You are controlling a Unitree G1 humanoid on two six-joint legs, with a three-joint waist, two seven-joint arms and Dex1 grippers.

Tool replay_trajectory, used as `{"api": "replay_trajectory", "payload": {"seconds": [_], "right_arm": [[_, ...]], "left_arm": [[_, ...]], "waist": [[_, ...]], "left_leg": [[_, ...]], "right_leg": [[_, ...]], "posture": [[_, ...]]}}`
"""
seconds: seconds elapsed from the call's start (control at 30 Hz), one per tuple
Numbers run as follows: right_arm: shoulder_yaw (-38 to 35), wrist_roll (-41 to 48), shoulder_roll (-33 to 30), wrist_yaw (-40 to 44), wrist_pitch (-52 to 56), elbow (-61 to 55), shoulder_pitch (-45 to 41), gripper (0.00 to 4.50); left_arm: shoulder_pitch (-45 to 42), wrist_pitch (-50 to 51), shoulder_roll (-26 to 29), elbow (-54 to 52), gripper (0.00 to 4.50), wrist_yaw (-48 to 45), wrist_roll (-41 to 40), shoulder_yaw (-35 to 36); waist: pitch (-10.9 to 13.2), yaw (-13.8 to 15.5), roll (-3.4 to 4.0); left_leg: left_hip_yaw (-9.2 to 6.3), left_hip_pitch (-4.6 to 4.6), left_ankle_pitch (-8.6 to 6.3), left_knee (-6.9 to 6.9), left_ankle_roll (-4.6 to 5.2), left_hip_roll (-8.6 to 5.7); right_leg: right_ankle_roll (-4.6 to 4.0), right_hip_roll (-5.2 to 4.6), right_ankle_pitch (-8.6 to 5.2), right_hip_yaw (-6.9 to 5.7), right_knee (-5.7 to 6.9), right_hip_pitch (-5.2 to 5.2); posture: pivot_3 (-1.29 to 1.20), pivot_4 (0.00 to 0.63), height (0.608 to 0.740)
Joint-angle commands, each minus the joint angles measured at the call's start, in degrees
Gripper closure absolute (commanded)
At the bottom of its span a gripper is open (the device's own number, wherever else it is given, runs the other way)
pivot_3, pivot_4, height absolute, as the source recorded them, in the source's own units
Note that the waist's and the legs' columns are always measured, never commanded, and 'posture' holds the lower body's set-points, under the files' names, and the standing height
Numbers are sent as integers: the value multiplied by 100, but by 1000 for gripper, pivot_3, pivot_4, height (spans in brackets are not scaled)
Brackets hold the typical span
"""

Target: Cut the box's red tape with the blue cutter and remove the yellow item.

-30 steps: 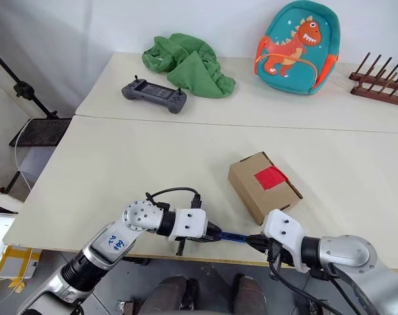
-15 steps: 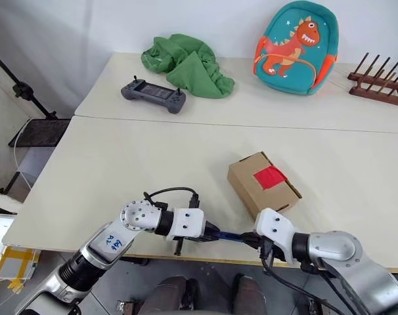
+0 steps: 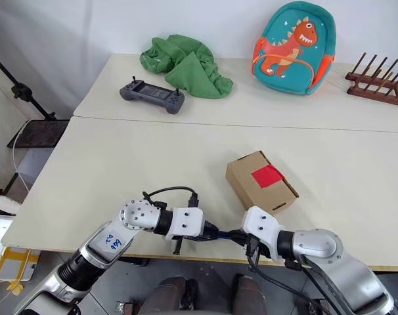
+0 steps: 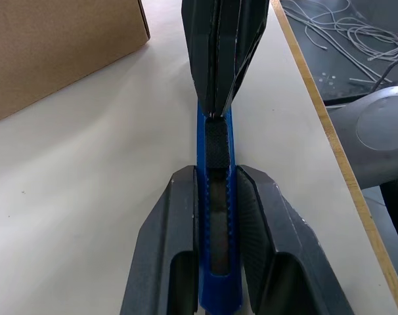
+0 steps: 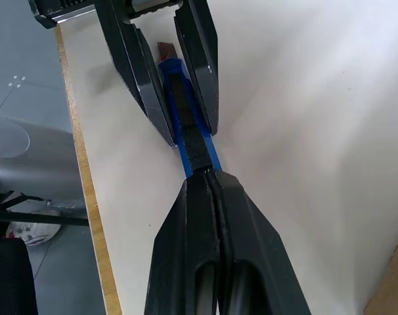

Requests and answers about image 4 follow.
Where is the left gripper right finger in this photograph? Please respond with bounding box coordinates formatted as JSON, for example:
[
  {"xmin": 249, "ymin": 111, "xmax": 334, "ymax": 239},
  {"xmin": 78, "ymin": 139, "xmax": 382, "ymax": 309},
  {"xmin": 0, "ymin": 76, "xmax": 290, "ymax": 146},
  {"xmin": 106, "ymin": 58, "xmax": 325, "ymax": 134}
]
[{"xmin": 234, "ymin": 165, "xmax": 355, "ymax": 315}]

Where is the black floor cable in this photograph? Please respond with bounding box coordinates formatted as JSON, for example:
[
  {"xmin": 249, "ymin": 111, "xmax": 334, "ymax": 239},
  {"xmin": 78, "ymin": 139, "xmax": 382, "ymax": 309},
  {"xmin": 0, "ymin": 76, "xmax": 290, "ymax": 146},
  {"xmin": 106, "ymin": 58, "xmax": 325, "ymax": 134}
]
[{"xmin": 371, "ymin": 54, "xmax": 398, "ymax": 96}]

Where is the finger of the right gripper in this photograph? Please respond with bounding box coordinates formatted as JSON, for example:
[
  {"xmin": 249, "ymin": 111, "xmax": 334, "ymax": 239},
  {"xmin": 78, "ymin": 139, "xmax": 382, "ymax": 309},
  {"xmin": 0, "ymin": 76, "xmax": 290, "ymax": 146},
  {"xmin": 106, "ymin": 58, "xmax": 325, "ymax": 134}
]
[
  {"xmin": 213, "ymin": 0, "xmax": 269, "ymax": 118},
  {"xmin": 181, "ymin": 0, "xmax": 220, "ymax": 116}
]

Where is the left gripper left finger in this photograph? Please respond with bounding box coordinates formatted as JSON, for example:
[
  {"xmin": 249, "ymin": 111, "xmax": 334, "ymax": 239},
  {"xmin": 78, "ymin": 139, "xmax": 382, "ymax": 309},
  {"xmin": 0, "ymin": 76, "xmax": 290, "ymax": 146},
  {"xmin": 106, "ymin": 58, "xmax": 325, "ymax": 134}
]
[{"xmin": 120, "ymin": 165, "xmax": 200, "ymax": 315}]

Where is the grey robot body shell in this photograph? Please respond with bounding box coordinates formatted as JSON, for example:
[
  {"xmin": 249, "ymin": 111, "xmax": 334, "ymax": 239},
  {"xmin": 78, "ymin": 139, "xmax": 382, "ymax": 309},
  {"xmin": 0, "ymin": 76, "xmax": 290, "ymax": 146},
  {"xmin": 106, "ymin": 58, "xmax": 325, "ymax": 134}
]
[{"xmin": 324, "ymin": 84, "xmax": 398, "ymax": 191}]

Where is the thin grey cable tangle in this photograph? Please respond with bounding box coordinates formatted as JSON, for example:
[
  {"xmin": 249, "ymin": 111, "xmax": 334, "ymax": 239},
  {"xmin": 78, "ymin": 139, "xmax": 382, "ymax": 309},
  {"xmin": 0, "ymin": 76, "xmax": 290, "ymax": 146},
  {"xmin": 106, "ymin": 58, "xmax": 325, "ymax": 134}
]
[{"xmin": 282, "ymin": 0, "xmax": 398, "ymax": 64}]

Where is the blue utility cutter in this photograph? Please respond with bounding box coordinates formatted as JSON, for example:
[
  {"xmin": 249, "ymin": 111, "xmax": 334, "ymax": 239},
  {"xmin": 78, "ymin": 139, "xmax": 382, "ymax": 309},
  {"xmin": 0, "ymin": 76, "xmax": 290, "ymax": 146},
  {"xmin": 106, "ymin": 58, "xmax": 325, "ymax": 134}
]
[{"xmin": 195, "ymin": 100, "xmax": 244, "ymax": 315}]

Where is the brown cardboard box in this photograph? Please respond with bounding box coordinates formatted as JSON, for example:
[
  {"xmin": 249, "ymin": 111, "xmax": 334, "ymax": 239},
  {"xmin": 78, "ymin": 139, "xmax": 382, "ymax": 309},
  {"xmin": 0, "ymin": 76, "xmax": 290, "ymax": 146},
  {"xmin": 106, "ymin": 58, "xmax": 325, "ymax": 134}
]
[{"xmin": 0, "ymin": 0, "xmax": 151, "ymax": 127}]

